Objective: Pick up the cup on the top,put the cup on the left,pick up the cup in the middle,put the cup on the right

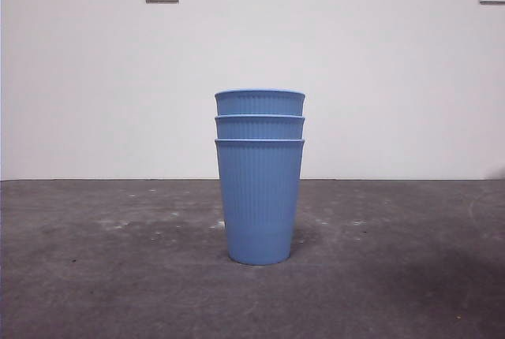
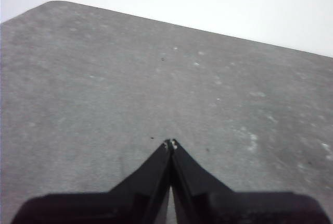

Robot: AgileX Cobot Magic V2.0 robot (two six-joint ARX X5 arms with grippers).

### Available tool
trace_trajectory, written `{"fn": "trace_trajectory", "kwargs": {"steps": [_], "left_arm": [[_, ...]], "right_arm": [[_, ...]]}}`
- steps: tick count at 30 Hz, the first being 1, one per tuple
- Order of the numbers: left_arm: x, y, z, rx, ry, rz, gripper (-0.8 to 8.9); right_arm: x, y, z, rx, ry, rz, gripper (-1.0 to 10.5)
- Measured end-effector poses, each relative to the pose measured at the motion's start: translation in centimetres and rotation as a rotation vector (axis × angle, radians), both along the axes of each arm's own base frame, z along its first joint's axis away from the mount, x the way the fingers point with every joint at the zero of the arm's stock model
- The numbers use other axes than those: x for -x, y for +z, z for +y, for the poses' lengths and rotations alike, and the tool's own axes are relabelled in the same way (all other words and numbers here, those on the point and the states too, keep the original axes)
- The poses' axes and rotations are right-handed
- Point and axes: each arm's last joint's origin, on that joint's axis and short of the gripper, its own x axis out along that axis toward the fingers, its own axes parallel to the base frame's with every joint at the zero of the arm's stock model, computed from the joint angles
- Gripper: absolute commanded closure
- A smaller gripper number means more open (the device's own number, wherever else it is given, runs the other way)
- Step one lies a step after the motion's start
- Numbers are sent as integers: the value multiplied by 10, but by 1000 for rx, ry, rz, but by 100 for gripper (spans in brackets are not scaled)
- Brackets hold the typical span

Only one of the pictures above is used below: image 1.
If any blue ribbed plastic cup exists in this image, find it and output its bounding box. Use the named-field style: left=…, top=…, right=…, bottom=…
left=214, top=114, right=306, bottom=141
left=214, top=138, right=306, bottom=266
left=214, top=88, right=307, bottom=117

